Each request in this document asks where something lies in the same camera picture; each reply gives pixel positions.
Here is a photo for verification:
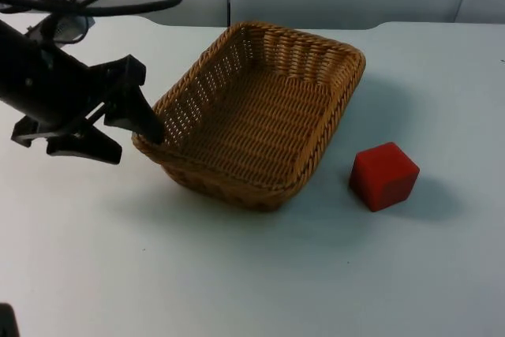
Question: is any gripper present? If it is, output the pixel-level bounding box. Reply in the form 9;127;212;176
10;47;165;166

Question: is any pale brown wicker basket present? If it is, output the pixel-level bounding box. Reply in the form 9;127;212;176
132;21;367;214

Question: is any red cube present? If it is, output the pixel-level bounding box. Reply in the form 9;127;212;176
348;141;421;213

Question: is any black blurred object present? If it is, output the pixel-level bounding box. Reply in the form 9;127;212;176
0;302;21;337

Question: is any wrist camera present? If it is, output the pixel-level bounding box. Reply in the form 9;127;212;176
26;12;96;47

